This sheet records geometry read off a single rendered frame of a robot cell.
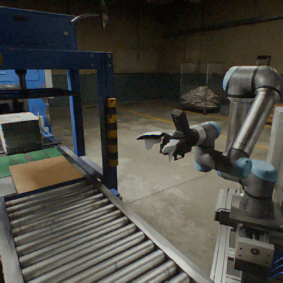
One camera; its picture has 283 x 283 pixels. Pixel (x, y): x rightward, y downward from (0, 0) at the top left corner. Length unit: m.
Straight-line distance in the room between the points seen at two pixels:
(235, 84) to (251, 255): 0.72
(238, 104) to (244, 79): 0.11
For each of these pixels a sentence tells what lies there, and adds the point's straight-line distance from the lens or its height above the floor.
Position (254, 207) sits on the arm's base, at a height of 0.87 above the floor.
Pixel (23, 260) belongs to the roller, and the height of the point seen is 0.80.
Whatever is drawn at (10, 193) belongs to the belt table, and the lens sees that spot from 1.50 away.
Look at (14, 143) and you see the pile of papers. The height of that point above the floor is 0.88.
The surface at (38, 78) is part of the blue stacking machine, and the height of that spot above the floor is 1.34.
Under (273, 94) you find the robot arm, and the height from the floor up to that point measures 1.36.
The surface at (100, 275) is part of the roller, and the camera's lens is 0.92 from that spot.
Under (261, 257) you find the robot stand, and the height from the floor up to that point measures 0.72.
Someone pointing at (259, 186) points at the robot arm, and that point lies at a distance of 1.13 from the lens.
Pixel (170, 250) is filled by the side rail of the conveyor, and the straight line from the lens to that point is 0.97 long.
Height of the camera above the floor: 1.45
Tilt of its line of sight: 17 degrees down
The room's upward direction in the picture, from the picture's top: straight up
